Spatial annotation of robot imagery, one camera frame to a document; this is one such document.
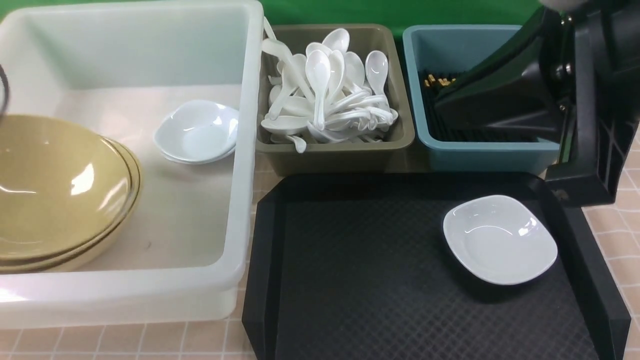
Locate white square sauce dish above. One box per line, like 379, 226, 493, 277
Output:
442, 194, 559, 286

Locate black plastic serving tray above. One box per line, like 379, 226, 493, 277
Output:
241, 172, 633, 360

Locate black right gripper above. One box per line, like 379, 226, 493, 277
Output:
434, 0, 640, 207

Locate blue chopstick bin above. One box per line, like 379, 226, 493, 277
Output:
402, 24, 560, 175

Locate lower white dish in tub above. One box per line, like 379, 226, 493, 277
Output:
160, 146, 236, 166

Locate olive green spoon bin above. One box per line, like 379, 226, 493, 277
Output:
255, 23, 416, 177

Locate pile of white spoons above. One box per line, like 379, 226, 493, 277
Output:
260, 19, 399, 154

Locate lower yellow bowl in tub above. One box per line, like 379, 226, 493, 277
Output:
0, 145, 144, 274

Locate yellow noodle bowl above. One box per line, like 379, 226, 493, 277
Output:
0, 114, 133, 261

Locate white soup spoon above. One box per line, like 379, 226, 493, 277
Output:
305, 50, 331, 131

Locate bundle of black chopsticks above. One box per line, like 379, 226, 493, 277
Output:
419, 70, 538, 142

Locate white sauce dish in tub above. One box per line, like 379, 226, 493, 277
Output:
153, 99, 240, 161

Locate large white plastic tub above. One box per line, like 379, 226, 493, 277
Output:
1, 0, 264, 330

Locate green cloth backdrop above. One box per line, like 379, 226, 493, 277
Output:
0, 0, 546, 38

